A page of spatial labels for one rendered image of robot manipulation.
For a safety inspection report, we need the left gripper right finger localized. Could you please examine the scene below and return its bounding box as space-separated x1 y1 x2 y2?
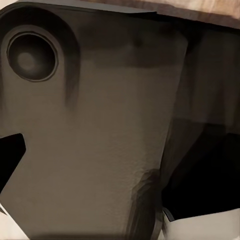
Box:
224 133 240 173

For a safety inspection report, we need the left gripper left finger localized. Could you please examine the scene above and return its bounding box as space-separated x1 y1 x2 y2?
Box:
0 133 26 193

